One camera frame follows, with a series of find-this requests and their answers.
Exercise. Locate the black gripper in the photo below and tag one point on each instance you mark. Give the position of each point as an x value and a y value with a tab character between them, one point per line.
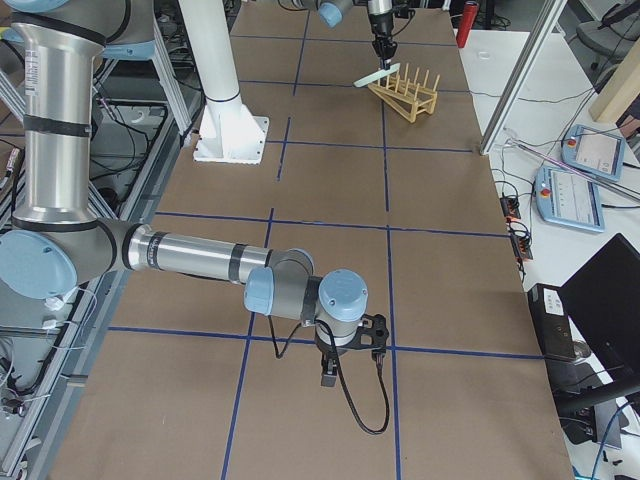
329	352
380	26

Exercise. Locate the mint green plate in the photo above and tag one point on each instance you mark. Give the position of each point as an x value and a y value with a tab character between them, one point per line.
377	75

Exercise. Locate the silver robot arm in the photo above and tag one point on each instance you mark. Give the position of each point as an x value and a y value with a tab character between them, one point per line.
56	243
332	12

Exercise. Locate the wooden dish rack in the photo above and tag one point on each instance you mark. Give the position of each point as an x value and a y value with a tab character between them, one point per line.
409	93

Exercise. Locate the red water bottle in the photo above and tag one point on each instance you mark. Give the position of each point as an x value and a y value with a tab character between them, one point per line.
466	23

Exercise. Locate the orange black usb hub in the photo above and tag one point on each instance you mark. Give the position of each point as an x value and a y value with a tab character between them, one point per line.
510	207

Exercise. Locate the upper blue teach pendant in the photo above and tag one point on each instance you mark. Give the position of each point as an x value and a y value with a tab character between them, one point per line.
594	151

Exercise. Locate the blue teach pendant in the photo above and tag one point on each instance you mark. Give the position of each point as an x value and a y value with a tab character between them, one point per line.
565	199
594	151

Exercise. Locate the lower blue teach pendant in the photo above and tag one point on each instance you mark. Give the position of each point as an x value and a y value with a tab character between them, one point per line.
565	199

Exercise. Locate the black box with label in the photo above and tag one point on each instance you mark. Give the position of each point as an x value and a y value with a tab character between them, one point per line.
551	323

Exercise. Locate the grey office chair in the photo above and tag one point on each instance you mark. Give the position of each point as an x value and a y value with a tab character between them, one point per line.
612	37

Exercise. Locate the wooden beam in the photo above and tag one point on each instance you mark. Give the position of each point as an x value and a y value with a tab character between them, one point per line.
620	91

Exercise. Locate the black laptop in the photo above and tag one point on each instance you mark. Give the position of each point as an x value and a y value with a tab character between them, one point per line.
602	300

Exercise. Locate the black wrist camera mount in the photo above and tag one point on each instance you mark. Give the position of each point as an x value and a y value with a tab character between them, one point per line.
372	334

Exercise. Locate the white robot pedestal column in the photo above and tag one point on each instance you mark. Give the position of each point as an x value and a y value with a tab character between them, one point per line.
229	132

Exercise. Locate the aluminium frame post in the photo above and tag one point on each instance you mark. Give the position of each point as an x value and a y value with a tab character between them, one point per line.
542	28

